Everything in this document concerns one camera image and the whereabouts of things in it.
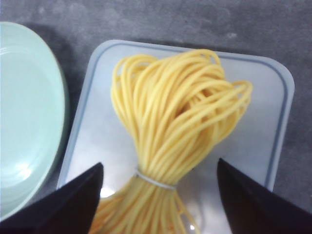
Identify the silver digital kitchen scale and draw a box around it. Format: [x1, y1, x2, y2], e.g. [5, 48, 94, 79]
[58, 40, 295, 234]

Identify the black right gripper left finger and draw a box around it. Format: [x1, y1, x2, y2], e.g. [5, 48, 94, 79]
[0, 163, 103, 234]

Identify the light green plate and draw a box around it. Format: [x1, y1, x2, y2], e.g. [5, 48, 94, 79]
[0, 21, 69, 220]

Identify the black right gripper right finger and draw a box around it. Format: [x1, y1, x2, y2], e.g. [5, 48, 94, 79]
[217, 159, 312, 234]

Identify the yellow vermicelli noodle bundle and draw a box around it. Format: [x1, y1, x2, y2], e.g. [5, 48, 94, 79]
[89, 49, 253, 234]

